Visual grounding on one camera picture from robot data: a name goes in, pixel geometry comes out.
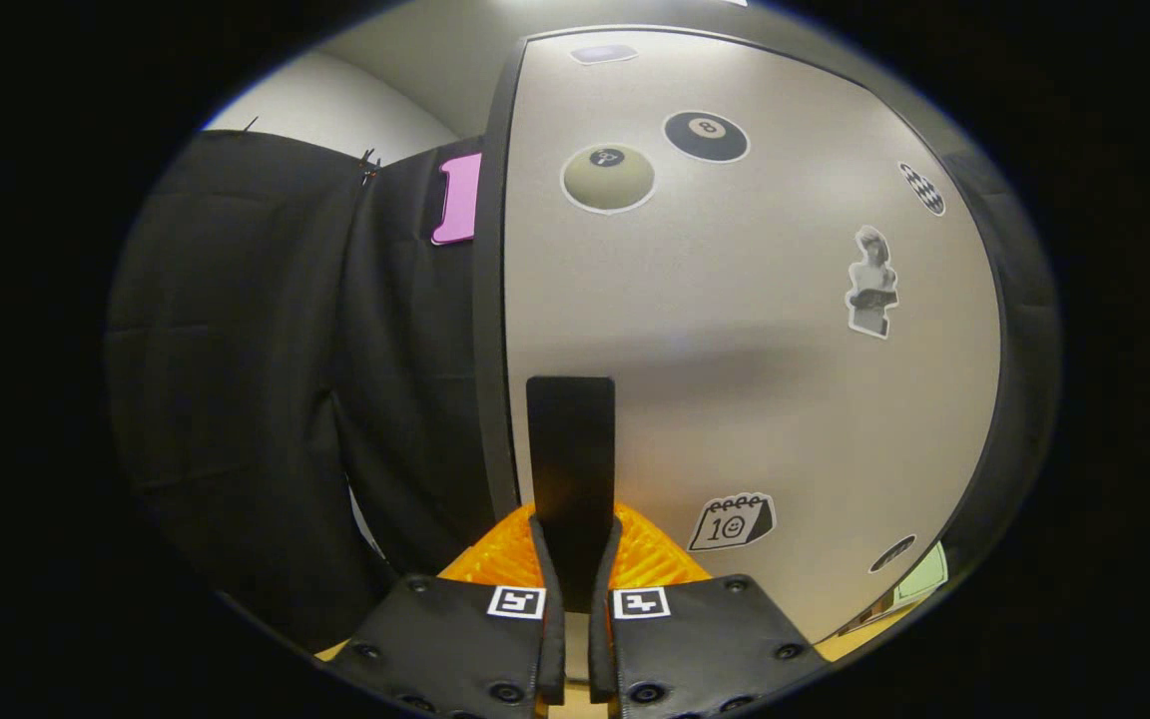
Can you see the beige cabinet door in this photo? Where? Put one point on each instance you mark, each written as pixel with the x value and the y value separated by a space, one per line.
pixel 785 419

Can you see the black backdrop cloth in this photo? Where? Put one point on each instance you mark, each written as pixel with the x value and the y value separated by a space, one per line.
pixel 236 350

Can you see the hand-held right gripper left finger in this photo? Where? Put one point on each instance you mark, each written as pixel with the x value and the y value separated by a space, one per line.
pixel 553 649

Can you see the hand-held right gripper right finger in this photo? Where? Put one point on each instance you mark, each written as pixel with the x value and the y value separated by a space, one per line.
pixel 602 649

